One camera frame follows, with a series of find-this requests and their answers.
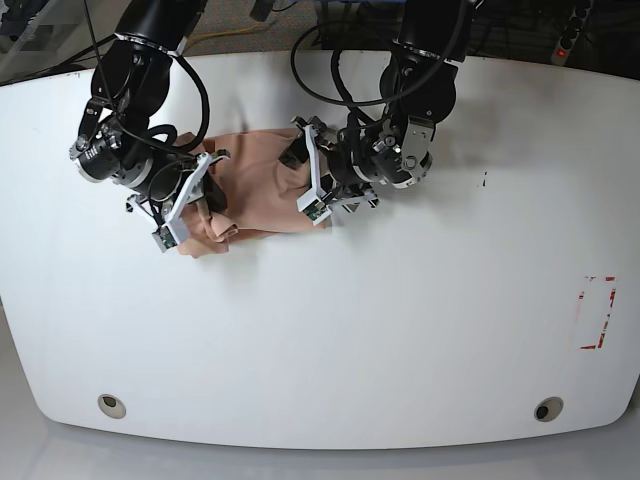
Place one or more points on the power strip with red light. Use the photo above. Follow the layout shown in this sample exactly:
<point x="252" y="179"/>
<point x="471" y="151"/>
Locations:
<point x="571" y="32"/>

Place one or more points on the table grommet hole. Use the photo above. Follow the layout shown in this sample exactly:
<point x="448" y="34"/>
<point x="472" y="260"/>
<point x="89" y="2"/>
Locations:
<point x="548" y="409"/>
<point x="111" y="406"/>

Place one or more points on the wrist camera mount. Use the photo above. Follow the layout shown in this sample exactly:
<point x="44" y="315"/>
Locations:
<point x="310" y="203"/>
<point x="166" y="216"/>

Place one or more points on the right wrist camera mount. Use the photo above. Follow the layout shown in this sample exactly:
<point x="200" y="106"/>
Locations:
<point x="166" y="216"/>

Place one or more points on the right table grommet hole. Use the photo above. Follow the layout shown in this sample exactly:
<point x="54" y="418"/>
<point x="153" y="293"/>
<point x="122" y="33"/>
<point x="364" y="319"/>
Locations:
<point x="548" y="409"/>

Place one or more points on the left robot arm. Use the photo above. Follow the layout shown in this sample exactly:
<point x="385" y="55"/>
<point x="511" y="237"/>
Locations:
<point x="386" y="140"/>

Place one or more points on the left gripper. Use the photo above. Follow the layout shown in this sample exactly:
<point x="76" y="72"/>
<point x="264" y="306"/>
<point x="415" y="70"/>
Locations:
<point x="348" y="176"/>

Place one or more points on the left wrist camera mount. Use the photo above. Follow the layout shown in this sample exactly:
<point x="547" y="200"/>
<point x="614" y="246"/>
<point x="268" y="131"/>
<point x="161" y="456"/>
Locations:
<point x="310" y="203"/>

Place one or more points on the left table grommet hole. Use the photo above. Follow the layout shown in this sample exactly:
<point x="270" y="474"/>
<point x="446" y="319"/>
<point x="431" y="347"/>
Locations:
<point x="111" y="406"/>

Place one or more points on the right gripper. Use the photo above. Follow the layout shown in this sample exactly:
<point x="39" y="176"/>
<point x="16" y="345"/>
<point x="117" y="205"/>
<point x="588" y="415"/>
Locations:
<point x="159" y="176"/>

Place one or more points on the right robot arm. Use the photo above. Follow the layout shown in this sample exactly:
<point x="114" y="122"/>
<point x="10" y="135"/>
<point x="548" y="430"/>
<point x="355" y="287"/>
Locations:
<point x="129" y="85"/>

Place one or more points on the peach T-shirt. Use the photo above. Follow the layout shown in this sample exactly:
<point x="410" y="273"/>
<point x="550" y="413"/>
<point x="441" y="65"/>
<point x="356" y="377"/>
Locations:
<point x="261" y="193"/>

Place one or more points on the red tape rectangle marking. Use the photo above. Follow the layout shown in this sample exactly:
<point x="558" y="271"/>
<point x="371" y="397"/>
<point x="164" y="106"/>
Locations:
<point x="595" y="304"/>

